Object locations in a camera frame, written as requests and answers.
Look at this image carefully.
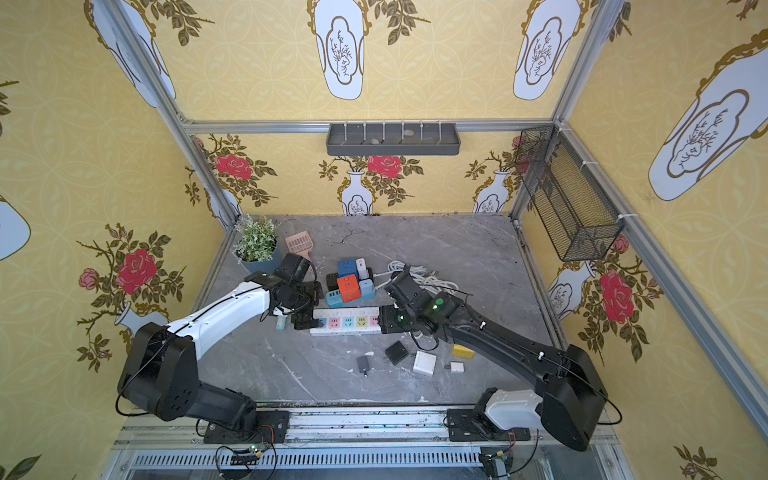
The black plug adapter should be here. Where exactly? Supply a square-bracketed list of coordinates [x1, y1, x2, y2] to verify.
[385, 341, 409, 366]

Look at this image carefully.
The light blue plug adapter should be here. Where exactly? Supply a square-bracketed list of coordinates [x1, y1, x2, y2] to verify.
[358, 279, 376, 300]

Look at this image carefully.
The red cube socket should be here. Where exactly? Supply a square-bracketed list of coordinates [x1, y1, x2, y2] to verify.
[337, 274, 362, 303]

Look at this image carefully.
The grey purple plug adapter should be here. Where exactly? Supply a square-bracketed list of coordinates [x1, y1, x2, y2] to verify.
[357, 356, 370, 377]

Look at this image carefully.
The blue cube socket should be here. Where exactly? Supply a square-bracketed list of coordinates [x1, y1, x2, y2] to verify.
[337, 259, 358, 278]

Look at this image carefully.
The white charger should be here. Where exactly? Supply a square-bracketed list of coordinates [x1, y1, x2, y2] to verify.
[355, 258, 370, 280]

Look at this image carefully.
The yellow plug adapter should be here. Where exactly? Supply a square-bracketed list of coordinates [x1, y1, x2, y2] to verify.
[452, 344, 476, 360]

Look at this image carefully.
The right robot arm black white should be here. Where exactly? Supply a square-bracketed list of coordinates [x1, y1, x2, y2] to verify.
[384, 270, 611, 452]

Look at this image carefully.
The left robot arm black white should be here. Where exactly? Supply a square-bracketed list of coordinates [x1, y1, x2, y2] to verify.
[117, 253, 317, 433]

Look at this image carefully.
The black socket base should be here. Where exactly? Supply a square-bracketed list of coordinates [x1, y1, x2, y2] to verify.
[325, 267, 373, 291]

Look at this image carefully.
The light blue socket base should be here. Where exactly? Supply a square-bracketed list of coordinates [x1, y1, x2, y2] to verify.
[325, 289, 376, 308]

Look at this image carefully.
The white power strip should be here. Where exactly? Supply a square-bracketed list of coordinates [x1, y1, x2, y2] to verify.
[310, 307, 382, 337]

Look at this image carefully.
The pink plastic scoop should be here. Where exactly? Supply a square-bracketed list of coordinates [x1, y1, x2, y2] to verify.
[285, 231, 314, 260]

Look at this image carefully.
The potted green plant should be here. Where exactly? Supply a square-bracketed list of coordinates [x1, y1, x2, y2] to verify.
[233, 215, 282, 273]

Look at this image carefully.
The white coiled power cable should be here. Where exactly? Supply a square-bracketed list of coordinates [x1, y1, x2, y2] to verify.
[373, 259, 463, 298]

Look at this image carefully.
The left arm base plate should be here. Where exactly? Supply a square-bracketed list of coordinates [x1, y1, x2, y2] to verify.
[203, 410, 290, 445]

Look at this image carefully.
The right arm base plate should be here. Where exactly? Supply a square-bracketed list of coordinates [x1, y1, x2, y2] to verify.
[444, 409, 532, 442]

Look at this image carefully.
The grey wall shelf tray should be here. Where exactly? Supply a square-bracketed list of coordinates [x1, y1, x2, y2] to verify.
[326, 121, 461, 157]

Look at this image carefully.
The black wire mesh basket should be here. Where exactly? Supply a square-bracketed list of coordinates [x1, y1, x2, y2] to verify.
[515, 126, 624, 262]

